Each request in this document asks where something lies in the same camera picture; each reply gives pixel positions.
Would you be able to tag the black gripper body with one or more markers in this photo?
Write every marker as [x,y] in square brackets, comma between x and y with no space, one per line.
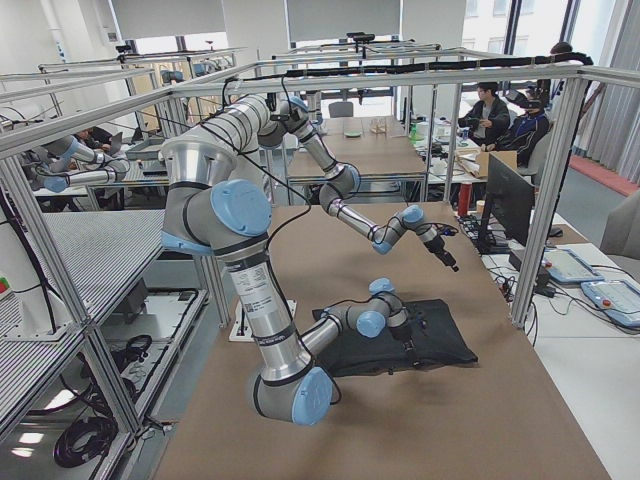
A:
[403,333]
[438,247]

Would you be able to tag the black t-shirt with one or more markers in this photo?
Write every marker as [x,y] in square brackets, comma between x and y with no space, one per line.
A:
[433,340]

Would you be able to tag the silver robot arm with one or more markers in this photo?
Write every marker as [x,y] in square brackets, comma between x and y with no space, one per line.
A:
[210,214]
[252,119]

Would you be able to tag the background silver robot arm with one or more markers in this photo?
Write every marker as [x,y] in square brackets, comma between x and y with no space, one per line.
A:
[76,164]

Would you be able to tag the black computer monitor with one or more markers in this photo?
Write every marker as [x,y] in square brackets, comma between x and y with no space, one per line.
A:
[509,200]

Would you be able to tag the blue white teach pendant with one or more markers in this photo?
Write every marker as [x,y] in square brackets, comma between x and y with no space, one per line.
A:
[566,267]

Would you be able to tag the background person dark jacket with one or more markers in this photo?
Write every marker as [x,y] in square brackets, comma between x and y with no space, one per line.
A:
[489,118]

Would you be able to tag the background person with headset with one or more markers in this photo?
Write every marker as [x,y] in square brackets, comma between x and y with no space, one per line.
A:
[526,131]

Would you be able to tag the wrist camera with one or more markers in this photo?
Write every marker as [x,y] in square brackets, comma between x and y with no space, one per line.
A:
[447,230]

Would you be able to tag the striped aluminium frame table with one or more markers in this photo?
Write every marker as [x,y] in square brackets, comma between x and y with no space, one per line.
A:
[105,253]

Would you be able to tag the aluminium cage frame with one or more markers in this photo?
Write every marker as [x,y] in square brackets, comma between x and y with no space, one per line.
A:
[46,310]

